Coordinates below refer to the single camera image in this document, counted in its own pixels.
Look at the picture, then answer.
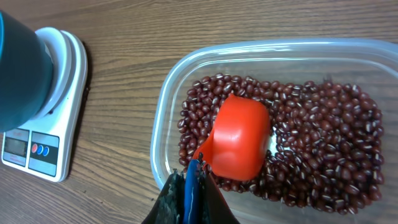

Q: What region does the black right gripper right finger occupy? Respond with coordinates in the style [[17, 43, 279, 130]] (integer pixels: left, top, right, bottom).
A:
[[198, 152, 239, 224]]

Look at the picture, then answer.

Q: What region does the red beans pile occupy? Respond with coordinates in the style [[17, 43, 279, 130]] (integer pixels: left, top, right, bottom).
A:
[[177, 73, 384, 215]]

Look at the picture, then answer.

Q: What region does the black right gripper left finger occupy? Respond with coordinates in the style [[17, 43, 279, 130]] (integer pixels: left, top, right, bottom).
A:
[[142, 169, 185, 224]]

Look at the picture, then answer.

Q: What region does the clear plastic container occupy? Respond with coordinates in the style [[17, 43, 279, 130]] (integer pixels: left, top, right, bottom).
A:
[[150, 38, 397, 223]]

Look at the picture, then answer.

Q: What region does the blue bowl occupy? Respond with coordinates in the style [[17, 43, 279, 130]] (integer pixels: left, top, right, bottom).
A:
[[1, 11, 53, 132]]

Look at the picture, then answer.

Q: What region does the white kitchen scale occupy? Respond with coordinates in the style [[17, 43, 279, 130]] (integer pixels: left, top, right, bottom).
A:
[[1, 27, 88, 182]]

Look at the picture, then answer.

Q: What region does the red scoop blue handle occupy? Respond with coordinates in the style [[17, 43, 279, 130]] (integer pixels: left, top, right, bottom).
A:
[[182, 94, 271, 224]]

